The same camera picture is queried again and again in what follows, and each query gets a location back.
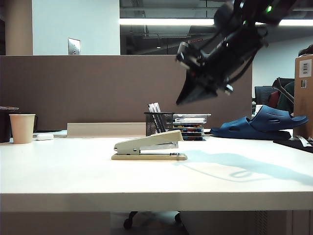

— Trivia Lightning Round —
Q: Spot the beige paper cup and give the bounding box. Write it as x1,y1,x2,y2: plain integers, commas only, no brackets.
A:
9,114,36,144

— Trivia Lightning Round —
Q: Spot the person in green shirt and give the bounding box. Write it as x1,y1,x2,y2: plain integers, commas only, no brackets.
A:
268,44,313,116

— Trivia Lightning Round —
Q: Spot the stack of boxes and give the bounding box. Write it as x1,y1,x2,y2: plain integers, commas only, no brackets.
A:
173,123,205,142

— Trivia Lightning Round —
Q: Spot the black background monitor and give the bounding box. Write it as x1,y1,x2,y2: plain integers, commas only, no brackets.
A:
254,85,273,106

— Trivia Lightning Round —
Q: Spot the clear plastic case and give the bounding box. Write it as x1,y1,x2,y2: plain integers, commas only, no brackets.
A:
173,113,212,124

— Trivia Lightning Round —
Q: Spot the white ceiling light strip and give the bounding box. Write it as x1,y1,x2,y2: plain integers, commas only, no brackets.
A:
119,18,313,27

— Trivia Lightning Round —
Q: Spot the brown cardboard box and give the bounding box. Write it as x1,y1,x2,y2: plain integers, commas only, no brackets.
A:
293,55,313,139

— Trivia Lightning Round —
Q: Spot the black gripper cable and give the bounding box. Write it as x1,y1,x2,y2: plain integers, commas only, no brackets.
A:
226,45,259,83

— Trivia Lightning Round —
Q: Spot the beige desktop stapler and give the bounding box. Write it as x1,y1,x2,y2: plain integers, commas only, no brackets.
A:
111,130,188,162

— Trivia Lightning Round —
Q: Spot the black mat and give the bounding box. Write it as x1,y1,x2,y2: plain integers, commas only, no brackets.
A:
273,136,313,154

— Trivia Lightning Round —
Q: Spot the metal wall switch plate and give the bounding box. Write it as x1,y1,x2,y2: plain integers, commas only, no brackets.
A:
67,38,82,56

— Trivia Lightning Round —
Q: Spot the brown desk partition panel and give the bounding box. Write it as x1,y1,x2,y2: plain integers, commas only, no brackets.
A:
0,54,253,135

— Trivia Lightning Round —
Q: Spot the beige cable tray box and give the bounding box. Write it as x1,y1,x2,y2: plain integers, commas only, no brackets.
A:
67,122,147,138

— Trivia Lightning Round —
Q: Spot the grey metal bar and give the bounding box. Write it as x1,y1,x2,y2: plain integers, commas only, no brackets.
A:
275,77,295,102

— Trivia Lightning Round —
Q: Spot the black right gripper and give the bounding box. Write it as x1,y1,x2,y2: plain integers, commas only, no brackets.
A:
176,23,269,106

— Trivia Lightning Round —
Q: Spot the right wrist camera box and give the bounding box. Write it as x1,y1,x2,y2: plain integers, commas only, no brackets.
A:
175,41,206,71

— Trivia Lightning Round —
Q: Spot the black mesh pen holder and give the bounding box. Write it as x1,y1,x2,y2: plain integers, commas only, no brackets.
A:
143,112,175,137

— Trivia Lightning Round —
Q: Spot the dark cylindrical lidded container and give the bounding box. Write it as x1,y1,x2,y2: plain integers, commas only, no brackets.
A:
0,106,20,144

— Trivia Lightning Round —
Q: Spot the blue rubber slipper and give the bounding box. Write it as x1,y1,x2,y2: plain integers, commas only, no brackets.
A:
210,117,292,141
249,105,309,134

